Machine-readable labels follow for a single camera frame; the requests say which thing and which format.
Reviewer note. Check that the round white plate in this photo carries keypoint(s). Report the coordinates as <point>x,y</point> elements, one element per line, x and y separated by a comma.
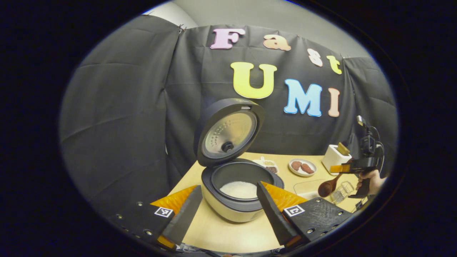
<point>303,174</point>

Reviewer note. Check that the black backdrop cloth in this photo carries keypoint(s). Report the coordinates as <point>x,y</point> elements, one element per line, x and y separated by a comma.
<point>117,117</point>

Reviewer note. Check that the white rice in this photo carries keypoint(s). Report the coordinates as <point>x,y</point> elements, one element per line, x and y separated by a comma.
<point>237,189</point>

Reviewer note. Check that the clear plastic rice box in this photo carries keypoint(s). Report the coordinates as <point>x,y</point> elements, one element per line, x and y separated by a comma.
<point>309,187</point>

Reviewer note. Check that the white divided grain dish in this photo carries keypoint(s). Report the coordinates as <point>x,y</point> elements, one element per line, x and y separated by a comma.
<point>266,165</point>

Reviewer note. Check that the brown wooden spoon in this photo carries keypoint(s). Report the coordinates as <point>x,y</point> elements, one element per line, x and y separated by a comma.
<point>325,187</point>

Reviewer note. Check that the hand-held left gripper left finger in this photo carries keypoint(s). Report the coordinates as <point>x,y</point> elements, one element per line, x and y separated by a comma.
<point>185,217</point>

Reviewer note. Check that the brown toast slice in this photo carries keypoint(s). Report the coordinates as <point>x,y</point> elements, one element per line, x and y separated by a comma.
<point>343,149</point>

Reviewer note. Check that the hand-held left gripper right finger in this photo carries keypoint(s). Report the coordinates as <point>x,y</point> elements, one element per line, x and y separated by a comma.
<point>273,214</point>

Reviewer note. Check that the red meat piece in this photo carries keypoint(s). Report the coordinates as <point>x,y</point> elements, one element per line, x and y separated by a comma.
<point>296,165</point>
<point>307,168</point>

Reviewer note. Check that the dark grey rice cooker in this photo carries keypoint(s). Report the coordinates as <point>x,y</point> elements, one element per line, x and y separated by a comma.
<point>232,211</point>

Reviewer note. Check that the white toaster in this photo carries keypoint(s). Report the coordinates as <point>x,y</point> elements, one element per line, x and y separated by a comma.
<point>332,160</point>

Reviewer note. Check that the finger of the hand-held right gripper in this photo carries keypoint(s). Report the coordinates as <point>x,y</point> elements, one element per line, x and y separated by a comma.
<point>341,167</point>

